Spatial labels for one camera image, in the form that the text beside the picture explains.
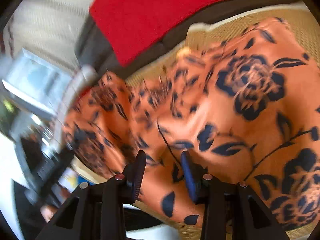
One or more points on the beige dotted curtain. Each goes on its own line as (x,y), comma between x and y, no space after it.
(50,17)

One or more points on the orange floral blouse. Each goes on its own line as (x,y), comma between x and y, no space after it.
(225,120)

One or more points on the red knit blanket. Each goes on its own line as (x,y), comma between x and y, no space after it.
(162,17)

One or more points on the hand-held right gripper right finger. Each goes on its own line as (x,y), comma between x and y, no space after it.
(190,177)

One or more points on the woven straw mat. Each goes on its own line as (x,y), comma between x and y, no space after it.
(300,22)

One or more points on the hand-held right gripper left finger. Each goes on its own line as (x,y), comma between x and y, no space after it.
(137,177)

